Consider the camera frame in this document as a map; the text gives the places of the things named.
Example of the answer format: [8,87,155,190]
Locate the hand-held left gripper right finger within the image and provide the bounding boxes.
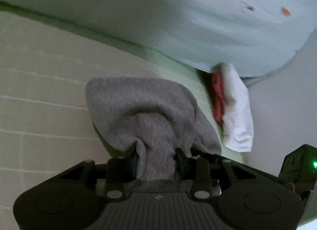
[175,148,262,199]

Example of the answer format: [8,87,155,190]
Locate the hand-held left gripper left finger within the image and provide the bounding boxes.
[59,149,138,199]

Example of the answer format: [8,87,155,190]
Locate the grey shirt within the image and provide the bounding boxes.
[85,77,222,181]

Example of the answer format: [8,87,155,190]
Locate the white folded garment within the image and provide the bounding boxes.
[214,63,255,152]

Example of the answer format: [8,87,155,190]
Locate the red folded garment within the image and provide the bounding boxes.
[210,71,226,123]

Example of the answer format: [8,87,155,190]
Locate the green checked bed sheet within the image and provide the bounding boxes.
[0,2,223,196]

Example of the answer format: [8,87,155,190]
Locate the carrot print quilt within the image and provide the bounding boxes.
[0,0,317,79]

